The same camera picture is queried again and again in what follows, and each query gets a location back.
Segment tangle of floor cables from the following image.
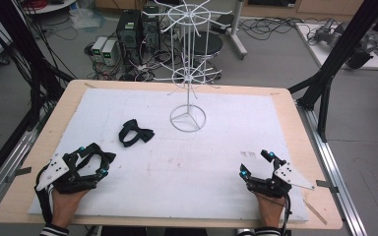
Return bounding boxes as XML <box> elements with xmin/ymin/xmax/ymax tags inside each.
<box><xmin>83</xmin><ymin>42</ymin><xmax>178</xmax><ymax>83</ymax></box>

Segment white bench power supply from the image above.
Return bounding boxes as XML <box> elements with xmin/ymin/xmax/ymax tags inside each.
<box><xmin>100</xmin><ymin>38</ymin><xmax>120</xmax><ymax>67</ymax></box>
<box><xmin>91</xmin><ymin>35</ymin><xmax>108</xmax><ymax>63</ymax></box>

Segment white round table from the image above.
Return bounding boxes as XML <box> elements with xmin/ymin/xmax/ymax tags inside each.
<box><xmin>22</xmin><ymin>0</ymin><xmax>79</xmax><ymax>16</ymax></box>

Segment black floor cables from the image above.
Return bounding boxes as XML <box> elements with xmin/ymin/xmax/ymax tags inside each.
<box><xmin>237</xmin><ymin>15</ymin><xmax>314</xmax><ymax>43</ymax></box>

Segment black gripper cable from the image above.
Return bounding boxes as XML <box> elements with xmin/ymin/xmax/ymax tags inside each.
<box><xmin>33</xmin><ymin>165</ymin><xmax>54</xmax><ymax>226</ymax></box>
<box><xmin>279</xmin><ymin>191</ymin><xmax>293</xmax><ymax>236</ymax></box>

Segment black robot device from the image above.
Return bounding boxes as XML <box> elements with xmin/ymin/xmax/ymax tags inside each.
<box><xmin>345</xmin><ymin>33</ymin><xmax>376</xmax><ymax>70</ymax></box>

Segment white floor board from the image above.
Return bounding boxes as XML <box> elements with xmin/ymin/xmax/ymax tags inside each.
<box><xmin>295</xmin><ymin>22</ymin><xmax>378</xmax><ymax>71</ymax></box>

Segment metal table clamp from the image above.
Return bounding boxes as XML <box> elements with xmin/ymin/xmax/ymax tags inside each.
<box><xmin>315</xmin><ymin>179</ymin><xmax>340</xmax><ymax>194</ymax></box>
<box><xmin>4</xmin><ymin>166</ymin><xmax>33</xmax><ymax>184</ymax></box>

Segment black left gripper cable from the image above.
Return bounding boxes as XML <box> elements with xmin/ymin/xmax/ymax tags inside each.
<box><xmin>33</xmin><ymin>165</ymin><xmax>54</xmax><ymax>226</ymax></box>

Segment small black computer tower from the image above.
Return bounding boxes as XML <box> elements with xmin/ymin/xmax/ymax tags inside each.
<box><xmin>141</xmin><ymin>4</ymin><xmax>161</xmax><ymax>51</ymax></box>

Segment white wire display rack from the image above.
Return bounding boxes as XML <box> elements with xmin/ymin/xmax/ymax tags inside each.
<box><xmin>142</xmin><ymin>0</ymin><xmax>234</xmax><ymax>134</ymax></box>

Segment wooden stick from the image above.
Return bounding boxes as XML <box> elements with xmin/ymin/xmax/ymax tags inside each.
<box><xmin>302</xmin><ymin>199</ymin><xmax>329</xmax><ymax>226</ymax></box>

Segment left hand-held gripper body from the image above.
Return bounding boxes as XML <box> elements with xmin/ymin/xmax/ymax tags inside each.
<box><xmin>34</xmin><ymin>151</ymin><xmax>99</xmax><ymax>195</ymax></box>

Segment white stand leg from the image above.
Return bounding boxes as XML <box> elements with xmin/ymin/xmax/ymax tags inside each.
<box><xmin>225</xmin><ymin>0</ymin><xmax>249</xmax><ymax>61</ymax></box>

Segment person's left hand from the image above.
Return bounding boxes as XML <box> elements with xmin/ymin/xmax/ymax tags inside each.
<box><xmin>49</xmin><ymin>188</ymin><xmax>90</xmax><ymax>229</ymax></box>

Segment large black computer tower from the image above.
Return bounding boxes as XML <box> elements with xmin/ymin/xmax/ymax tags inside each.
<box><xmin>115</xmin><ymin>9</ymin><xmax>143</xmax><ymax>66</ymax></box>

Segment white foam mat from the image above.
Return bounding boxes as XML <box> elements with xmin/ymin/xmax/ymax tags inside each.
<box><xmin>28</xmin><ymin>87</ymin><xmax>310</xmax><ymax>224</ymax></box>

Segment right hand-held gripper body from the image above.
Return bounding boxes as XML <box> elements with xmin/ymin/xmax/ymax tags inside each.
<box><xmin>245</xmin><ymin>156</ymin><xmax>317</xmax><ymax>200</ymax></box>

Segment person's right hand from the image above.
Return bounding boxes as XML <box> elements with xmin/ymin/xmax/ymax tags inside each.
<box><xmin>255</xmin><ymin>193</ymin><xmax>287</xmax><ymax>230</ymax></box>

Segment black round stool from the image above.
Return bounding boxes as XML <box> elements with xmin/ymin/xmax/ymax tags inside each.
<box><xmin>184</xmin><ymin>30</ymin><xmax>224</xmax><ymax>62</ymax></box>

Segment grey robot device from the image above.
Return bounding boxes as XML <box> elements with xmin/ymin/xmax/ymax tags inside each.
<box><xmin>314</xmin><ymin>17</ymin><xmax>347</xmax><ymax>47</ymax></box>

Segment clear plastic bag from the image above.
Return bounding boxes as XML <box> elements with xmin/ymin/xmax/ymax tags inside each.
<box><xmin>68</xmin><ymin>7</ymin><xmax>106</xmax><ymax>31</ymax></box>

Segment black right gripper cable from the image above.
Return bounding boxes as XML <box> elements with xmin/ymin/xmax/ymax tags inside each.
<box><xmin>279</xmin><ymin>191</ymin><xmax>293</xmax><ymax>236</ymax></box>

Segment black frame post with cables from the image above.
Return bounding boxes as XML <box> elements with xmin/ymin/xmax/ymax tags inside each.
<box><xmin>0</xmin><ymin>0</ymin><xmax>77</xmax><ymax>132</ymax></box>

